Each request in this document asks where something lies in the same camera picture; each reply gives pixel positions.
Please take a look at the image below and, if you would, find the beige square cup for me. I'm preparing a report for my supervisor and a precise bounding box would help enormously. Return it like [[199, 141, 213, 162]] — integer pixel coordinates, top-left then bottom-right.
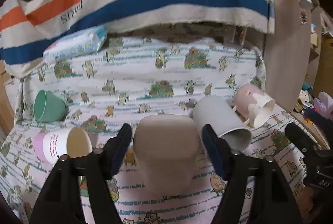
[[133, 115, 203, 196]]

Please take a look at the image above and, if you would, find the green plastic cup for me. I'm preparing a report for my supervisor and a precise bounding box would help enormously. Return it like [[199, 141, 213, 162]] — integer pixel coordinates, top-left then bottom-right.
[[33, 90, 67, 123]]

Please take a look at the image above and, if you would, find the pink white patterned cup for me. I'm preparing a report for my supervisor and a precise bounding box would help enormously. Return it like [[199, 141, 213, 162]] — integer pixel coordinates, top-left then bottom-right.
[[233, 84, 275, 128]]

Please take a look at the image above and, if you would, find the grey cylindrical cup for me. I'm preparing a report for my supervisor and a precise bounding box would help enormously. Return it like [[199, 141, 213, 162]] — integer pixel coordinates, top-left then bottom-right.
[[193, 95, 252, 152]]

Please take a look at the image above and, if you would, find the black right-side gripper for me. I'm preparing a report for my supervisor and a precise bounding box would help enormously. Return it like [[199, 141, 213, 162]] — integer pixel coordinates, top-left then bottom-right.
[[285, 123, 332, 190]]

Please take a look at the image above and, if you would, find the wooden side cabinet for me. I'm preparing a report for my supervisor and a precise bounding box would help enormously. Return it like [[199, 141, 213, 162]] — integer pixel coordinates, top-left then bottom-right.
[[263, 0, 321, 111]]

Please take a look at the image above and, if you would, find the baby wipes pack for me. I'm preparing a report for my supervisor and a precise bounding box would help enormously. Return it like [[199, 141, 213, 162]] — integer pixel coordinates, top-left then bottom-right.
[[42, 26, 107, 64]]

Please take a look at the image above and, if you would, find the white pink handled mug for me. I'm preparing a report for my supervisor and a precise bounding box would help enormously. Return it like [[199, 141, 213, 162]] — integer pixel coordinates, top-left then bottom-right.
[[33, 126, 93, 165]]

